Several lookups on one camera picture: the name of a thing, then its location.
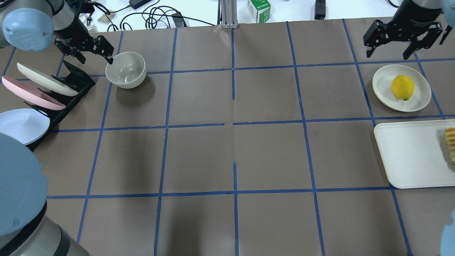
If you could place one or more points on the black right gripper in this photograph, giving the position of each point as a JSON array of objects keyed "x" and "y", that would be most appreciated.
[{"x": 411, "y": 18}]

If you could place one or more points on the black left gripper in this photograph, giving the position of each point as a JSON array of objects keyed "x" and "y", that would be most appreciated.
[{"x": 72, "y": 31}]

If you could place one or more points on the cream ceramic bowl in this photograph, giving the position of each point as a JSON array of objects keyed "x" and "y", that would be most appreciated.
[{"x": 127, "y": 71}]

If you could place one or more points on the yellow lemon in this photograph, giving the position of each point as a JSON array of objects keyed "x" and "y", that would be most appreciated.
[{"x": 403, "y": 87}]

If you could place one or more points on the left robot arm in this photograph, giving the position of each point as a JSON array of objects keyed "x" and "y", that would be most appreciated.
[{"x": 33, "y": 25}]

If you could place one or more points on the black dish rack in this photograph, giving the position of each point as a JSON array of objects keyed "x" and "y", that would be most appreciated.
[{"x": 76, "y": 79}]

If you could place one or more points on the cream round plate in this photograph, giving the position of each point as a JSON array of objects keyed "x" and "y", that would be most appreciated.
[{"x": 381, "y": 83}]

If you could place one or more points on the cream plate in rack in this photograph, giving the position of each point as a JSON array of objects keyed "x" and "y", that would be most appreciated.
[{"x": 46, "y": 81}]

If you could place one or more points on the black power adapter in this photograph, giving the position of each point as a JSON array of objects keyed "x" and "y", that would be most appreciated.
[{"x": 135, "y": 4}]

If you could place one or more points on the pink plate in rack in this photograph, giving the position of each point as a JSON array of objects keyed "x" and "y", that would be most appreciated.
[{"x": 31, "y": 94}]

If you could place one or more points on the light blue plate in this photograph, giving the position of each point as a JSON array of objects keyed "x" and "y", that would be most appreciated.
[{"x": 24, "y": 125}]

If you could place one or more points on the sliced yellow bread loaf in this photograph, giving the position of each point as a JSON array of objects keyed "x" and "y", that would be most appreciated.
[{"x": 449, "y": 136}]

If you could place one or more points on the white rectangular tray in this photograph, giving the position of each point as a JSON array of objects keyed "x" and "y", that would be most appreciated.
[{"x": 414, "y": 154}]

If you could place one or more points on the green white carton box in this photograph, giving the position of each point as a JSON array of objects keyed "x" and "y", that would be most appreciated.
[{"x": 260, "y": 10}]

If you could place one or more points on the brown table mat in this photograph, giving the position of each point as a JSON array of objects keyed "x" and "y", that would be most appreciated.
[{"x": 257, "y": 141}]

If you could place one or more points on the aluminium frame post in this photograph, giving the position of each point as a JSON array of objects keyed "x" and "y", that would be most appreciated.
[{"x": 227, "y": 14}]

